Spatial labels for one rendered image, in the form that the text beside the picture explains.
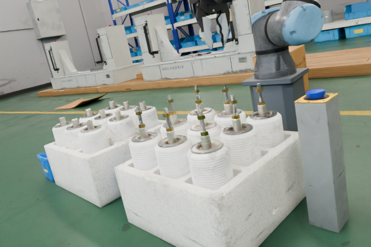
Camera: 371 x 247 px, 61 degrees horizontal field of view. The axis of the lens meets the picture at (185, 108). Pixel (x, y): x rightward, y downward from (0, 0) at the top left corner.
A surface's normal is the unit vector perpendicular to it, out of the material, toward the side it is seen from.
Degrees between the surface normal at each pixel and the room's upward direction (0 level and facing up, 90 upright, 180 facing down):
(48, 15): 90
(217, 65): 90
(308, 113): 90
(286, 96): 90
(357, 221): 0
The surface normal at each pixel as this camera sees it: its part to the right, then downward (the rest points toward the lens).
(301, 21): 0.29, 0.28
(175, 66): -0.61, 0.30
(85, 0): 0.77, -0.01
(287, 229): -0.19, -0.96
